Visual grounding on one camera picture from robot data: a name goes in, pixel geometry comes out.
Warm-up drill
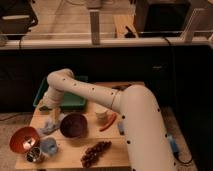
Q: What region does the light blue towel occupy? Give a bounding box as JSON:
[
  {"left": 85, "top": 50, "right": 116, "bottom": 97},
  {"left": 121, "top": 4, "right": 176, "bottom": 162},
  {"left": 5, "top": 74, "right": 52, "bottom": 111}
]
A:
[{"left": 37, "top": 113, "right": 65, "bottom": 136}]

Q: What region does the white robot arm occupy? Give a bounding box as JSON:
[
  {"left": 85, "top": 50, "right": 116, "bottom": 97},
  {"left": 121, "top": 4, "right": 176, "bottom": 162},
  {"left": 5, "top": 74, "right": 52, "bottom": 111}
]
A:
[{"left": 43, "top": 69, "right": 177, "bottom": 171}]

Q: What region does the green plastic bin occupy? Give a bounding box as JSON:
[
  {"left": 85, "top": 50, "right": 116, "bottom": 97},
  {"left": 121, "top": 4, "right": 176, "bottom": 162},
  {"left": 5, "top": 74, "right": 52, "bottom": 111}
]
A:
[{"left": 33, "top": 78, "right": 87, "bottom": 110}]

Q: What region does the dark purple bowl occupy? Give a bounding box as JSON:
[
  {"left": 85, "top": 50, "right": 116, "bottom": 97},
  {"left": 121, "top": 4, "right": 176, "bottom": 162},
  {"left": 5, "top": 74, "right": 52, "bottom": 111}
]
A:
[{"left": 60, "top": 113, "right": 87, "bottom": 138}]

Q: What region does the red orange bowl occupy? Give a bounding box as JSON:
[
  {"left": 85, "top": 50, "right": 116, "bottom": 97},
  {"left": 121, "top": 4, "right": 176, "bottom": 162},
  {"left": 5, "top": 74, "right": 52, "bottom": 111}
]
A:
[{"left": 9, "top": 126, "right": 40, "bottom": 154}]

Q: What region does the blue plastic cup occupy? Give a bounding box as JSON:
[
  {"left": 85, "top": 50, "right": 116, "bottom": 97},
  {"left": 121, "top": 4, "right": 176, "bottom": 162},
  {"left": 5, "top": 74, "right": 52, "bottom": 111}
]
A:
[{"left": 40, "top": 137, "right": 58, "bottom": 156}]

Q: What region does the silver metal can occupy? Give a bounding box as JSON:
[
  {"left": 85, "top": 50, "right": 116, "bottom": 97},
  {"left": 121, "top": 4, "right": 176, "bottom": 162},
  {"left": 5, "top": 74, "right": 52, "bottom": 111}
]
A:
[{"left": 26, "top": 147, "right": 43, "bottom": 163}]

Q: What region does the small white cup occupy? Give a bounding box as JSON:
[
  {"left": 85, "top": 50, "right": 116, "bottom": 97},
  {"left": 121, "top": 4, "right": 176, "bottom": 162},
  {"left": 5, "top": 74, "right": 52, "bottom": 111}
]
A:
[{"left": 96, "top": 111, "right": 108, "bottom": 121}]

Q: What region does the dark grape bunch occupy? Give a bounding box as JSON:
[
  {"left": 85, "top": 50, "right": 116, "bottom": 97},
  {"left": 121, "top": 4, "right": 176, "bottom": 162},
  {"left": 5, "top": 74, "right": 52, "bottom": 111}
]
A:
[{"left": 80, "top": 141, "right": 112, "bottom": 168}]

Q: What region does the blue object beside table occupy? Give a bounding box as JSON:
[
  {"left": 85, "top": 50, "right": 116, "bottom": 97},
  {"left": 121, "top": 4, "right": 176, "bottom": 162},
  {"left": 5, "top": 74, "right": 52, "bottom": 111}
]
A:
[{"left": 168, "top": 135, "right": 179, "bottom": 154}]

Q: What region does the metal frame post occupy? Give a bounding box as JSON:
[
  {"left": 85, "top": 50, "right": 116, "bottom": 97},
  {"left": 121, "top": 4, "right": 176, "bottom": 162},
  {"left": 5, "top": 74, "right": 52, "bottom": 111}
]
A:
[{"left": 90, "top": 10, "right": 100, "bottom": 45}]

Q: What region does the black cable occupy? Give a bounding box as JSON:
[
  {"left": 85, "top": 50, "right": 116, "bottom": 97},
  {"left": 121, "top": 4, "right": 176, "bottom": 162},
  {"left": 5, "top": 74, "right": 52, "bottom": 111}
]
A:
[{"left": 162, "top": 36, "right": 194, "bottom": 165}]

